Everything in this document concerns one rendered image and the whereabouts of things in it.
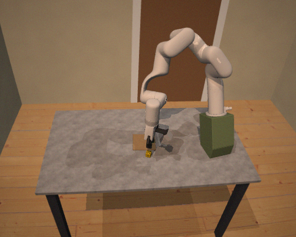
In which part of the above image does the yellow die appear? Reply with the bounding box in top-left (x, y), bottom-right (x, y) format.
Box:
top-left (146, 150), bottom-right (151, 158)

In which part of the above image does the orange flat mat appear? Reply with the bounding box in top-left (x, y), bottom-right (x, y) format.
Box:
top-left (133, 134), bottom-right (156, 150)

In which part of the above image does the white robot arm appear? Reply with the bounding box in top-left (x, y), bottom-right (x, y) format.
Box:
top-left (140, 28), bottom-right (232, 126)

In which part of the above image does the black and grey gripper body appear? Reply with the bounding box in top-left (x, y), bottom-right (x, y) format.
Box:
top-left (144, 123), bottom-right (157, 141)

